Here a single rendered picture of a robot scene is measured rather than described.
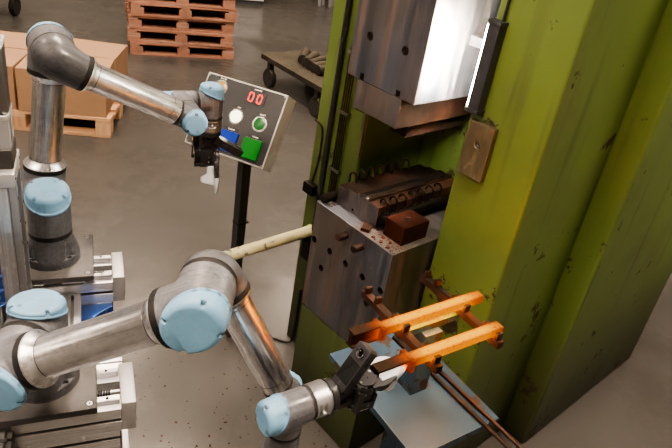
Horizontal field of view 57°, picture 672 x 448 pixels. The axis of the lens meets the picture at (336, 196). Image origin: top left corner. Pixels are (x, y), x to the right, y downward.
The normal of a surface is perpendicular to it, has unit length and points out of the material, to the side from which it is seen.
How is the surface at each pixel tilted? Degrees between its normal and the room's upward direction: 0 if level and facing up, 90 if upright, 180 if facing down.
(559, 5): 90
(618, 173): 90
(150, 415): 0
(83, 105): 90
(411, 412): 0
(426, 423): 0
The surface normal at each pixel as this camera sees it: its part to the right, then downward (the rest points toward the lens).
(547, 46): -0.76, 0.21
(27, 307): 0.15, -0.93
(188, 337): 0.11, 0.43
